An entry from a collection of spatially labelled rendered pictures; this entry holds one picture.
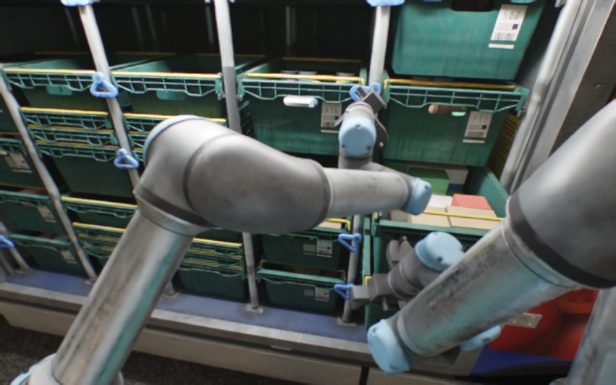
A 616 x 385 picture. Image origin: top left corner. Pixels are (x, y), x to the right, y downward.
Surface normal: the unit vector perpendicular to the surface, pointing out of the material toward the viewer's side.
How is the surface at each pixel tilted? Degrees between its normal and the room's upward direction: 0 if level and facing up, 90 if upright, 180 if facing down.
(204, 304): 0
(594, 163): 60
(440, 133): 91
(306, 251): 92
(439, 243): 24
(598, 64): 90
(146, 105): 94
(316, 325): 0
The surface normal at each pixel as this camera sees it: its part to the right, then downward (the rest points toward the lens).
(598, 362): -0.99, 0.10
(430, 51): -0.17, 0.51
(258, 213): 0.17, 0.52
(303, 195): 0.55, 0.00
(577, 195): -0.90, -0.13
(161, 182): -0.09, -0.10
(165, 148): -0.51, -0.32
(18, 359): 0.01, -0.86
